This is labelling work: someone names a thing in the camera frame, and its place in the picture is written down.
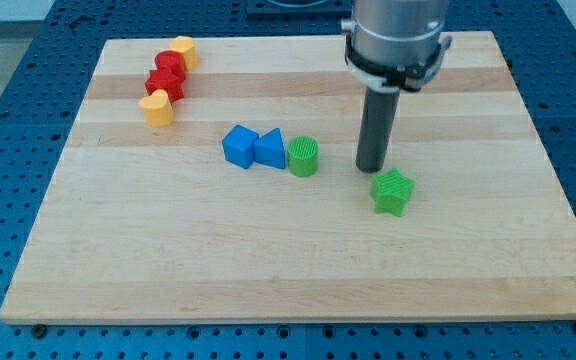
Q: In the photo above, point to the red cylinder block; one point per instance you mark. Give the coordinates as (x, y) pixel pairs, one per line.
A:
(173, 61)

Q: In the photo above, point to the blue triangle block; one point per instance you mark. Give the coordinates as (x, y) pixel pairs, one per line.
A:
(269, 149)

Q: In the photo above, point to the red star block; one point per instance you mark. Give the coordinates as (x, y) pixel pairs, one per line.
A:
(165, 79)

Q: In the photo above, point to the yellow pentagon block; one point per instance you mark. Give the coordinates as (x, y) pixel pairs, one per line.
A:
(185, 46)

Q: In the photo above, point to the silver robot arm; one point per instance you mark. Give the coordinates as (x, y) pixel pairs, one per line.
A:
(394, 45)

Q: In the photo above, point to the green star block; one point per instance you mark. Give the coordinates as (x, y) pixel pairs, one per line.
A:
(391, 191)

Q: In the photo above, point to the yellow heart block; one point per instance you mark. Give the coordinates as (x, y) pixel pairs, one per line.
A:
(157, 109)

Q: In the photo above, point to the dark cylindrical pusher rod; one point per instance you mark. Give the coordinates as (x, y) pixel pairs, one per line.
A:
(377, 121)

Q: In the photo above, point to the blue cube block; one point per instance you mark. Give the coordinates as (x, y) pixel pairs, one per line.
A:
(238, 146)

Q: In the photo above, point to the wooden board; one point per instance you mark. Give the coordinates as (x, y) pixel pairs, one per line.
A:
(145, 225)

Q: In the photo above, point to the green cylinder block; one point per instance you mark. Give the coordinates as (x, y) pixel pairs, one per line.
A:
(303, 154)

